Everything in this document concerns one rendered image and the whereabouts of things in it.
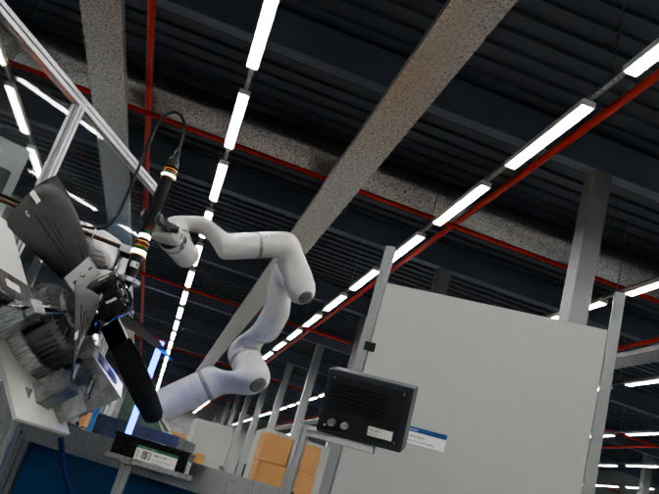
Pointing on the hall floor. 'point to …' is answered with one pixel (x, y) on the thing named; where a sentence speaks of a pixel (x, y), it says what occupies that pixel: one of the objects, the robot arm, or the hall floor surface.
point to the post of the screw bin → (122, 478)
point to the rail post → (14, 466)
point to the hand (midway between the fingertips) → (151, 217)
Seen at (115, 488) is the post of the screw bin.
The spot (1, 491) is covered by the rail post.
